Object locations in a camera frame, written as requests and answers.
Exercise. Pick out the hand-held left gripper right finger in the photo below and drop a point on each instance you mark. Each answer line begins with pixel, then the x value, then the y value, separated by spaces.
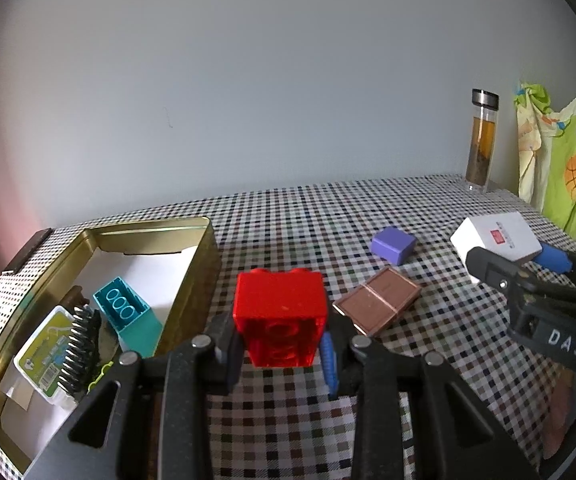
pixel 329 360

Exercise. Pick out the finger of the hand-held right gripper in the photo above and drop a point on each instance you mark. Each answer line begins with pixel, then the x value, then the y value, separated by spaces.
pixel 555 259
pixel 493 270

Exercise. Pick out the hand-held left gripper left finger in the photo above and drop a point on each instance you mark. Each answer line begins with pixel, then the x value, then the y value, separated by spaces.
pixel 229 360

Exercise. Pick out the white box with red label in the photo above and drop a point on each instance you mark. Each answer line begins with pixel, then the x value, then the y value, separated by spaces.
pixel 498 232

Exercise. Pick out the red building block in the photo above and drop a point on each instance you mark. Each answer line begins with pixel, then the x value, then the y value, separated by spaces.
pixel 280 305

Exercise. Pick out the gold metal tin box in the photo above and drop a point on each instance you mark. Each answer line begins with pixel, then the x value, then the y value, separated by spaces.
pixel 203 270

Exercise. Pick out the teal building block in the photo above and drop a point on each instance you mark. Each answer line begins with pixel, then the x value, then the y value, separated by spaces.
pixel 133 320

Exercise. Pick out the black comb brush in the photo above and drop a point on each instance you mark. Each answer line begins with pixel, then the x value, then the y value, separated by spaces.
pixel 80 350

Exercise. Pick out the green and white packet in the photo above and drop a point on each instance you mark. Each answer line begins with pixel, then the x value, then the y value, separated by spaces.
pixel 43 355

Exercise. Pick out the person's right hand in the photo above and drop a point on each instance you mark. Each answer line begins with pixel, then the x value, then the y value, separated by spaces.
pixel 568 410

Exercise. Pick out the brown flat box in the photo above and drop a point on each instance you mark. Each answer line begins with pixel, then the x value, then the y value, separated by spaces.
pixel 378 302

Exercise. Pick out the green printed cloth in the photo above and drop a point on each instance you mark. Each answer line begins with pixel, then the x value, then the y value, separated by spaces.
pixel 563 175

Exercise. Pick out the purple cube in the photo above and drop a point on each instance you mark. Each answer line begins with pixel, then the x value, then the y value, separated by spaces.
pixel 393 245

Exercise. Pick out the white paper liner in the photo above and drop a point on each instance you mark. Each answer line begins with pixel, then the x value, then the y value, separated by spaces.
pixel 153 275

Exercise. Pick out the glass tea bottle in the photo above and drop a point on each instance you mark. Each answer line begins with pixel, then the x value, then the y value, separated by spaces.
pixel 482 145

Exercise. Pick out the checkered tablecloth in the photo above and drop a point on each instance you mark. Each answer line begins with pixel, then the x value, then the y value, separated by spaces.
pixel 293 225

